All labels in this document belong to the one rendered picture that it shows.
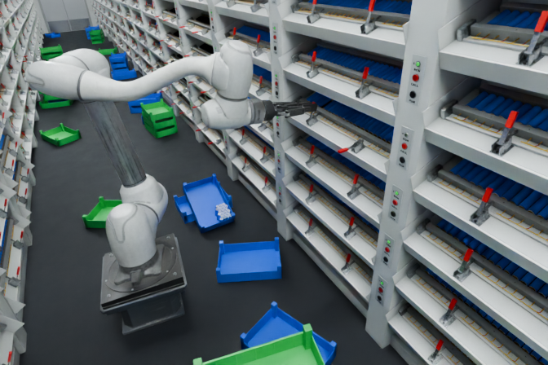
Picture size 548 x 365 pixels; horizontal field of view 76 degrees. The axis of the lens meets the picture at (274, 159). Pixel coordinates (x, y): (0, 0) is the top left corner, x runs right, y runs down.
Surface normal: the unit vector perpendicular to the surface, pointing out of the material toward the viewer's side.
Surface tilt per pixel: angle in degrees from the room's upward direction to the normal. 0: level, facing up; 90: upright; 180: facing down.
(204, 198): 28
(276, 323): 0
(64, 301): 0
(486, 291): 22
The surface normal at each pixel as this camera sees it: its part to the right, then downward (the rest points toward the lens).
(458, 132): -0.36, -0.71
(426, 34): -0.87, 0.27
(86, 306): -0.04, -0.87
